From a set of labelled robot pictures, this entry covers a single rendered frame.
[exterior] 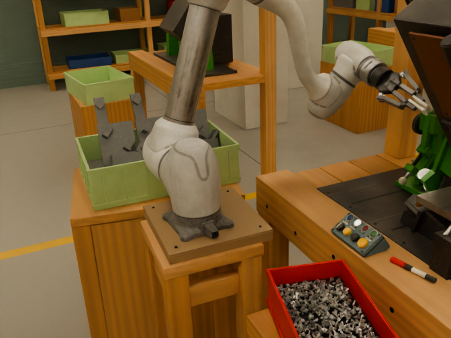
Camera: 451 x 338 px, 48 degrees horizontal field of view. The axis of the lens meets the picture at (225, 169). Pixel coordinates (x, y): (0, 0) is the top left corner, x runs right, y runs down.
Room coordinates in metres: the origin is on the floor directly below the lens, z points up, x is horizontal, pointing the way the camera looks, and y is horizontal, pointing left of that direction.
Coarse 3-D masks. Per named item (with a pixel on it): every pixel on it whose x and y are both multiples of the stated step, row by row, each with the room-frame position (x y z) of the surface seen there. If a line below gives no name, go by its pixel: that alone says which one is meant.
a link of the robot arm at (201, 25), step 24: (192, 0) 1.63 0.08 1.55; (216, 0) 1.61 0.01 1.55; (192, 24) 1.62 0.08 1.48; (216, 24) 1.64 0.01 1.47; (192, 48) 1.60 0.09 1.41; (192, 72) 1.59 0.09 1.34; (192, 96) 1.59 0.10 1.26; (168, 120) 1.58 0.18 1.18; (192, 120) 1.59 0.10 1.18; (144, 144) 1.63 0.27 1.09; (168, 144) 1.52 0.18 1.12
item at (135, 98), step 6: (132, 96) 2.13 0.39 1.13; (138, 96) 2.12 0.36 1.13; (132, 102) 2.12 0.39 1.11; (138, 102) 2.11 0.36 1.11; (132, 108) 2.11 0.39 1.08; (138, 108) 2.11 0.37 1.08; (138, 114) 2.10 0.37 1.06; (144, 114) 2.11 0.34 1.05; (138, 120) 2.09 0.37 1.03; (144, 120) 2.10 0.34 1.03; (150, 120) 2.11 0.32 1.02; (156, 120) 2.12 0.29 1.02; (138, 126) 2.08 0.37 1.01; (150, 126) 2.10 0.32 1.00; (138, 132) 2.06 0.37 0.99; (150, 132) 2.08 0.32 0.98; (138, 138) 2.06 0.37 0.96; (144, 138) 2.06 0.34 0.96
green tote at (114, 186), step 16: (80, 144) 2.10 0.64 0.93; (96, 144) 2.12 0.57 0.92; (224, 144) 2.07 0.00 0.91; (80, 160) 2.05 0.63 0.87; (224, 160) 1.91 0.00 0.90; (96, 176) 1.73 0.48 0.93; (112, 176) 1.75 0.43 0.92; (128, 176) 1.77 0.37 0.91; (144, 176) 1.79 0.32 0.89; (224, 176) 1.91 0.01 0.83; (240, 176) 1.93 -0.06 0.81; (96, 192) 1.73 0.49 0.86; (112, 192) 1.75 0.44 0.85; (128, 192) 1.77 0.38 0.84; (144, 192) 1.79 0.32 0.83; (160, 192) 1.81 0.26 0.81; (96, 208) 1.72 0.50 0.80
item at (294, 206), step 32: (256, 192) 1.74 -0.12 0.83; (288, 192) 1.59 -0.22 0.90; (320, 192) 1.58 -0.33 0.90; (288, 224) 1.52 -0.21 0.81; (320, 224) 1.36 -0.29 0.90; (320, 256) 1.34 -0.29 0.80; (352, 256) 1.19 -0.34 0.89; (384, 256) 1.17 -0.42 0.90; (384, 288) 1.07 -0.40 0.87; (416, 288) 1.02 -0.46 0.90; (448, 288) 1.01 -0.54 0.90; (416, 320) 0.96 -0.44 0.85; (448, 320) 0.90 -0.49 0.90
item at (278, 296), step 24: (312, 264) 1.11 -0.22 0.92; (336, 264) 1.12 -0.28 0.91; (288, 288) 1.07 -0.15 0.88; (312, 288) 1.07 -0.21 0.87; (336, 288) 1.06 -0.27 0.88; (360, 288) 1.00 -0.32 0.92; (288, 312) 0.98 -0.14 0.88; (312, 312) 0.97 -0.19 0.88; (336, 312) 0.96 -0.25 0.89; (360, 312) 0.97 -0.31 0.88; (288, 336) 0.91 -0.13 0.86; (312, 336) 0.90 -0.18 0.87; (336, 336) 0.88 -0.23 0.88; (360, 336) 0.88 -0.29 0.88; (384, 336) 0.88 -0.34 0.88
